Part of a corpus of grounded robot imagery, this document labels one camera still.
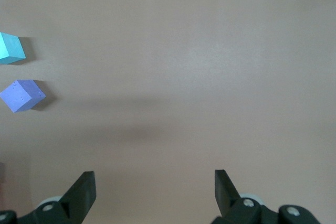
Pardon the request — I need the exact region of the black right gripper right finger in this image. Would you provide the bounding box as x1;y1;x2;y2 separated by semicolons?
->
211;169;322;224

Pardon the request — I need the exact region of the light blue foam cube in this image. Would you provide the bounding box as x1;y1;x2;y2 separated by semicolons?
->
0;31;27;65

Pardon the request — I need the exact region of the purple foam cube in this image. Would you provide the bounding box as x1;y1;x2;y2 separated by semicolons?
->
0;79;47;114

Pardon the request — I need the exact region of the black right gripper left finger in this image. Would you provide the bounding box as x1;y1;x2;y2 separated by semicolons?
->
0;170;97;224

